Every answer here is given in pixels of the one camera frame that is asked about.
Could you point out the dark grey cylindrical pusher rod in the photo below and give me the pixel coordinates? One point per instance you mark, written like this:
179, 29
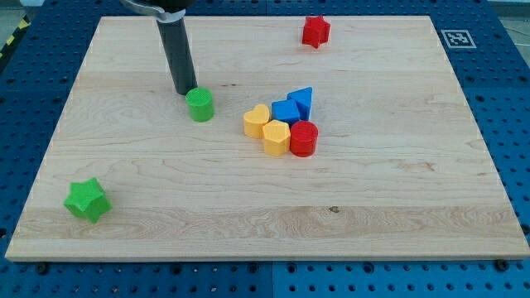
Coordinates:
178, 55

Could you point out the green cylinder block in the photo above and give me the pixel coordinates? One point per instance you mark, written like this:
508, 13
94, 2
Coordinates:
200, 104

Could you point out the red star block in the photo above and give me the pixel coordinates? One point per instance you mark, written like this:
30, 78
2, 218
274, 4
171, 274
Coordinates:
316, 31

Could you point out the green star block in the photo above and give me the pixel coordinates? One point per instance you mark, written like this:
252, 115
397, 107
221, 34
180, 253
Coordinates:
87, 200

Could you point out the yellow heart block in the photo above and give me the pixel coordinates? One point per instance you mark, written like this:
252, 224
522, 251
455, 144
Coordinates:
254, 120

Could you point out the blue cube block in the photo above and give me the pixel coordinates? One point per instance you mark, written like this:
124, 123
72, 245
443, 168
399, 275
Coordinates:
286, 111

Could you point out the blue triangle block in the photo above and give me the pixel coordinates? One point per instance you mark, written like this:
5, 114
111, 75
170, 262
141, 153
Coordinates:
303, 101

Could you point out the yellow hexagon block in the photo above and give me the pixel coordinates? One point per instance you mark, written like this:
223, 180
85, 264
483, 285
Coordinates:
276, 138

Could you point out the red cylinder block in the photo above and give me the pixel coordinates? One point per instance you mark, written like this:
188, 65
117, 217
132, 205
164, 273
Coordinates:
304, 136

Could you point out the wooden board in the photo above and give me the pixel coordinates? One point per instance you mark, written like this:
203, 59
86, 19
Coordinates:
400, 171

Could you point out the white fiducial marker tag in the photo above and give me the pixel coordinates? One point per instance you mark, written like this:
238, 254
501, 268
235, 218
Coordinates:
458, 39

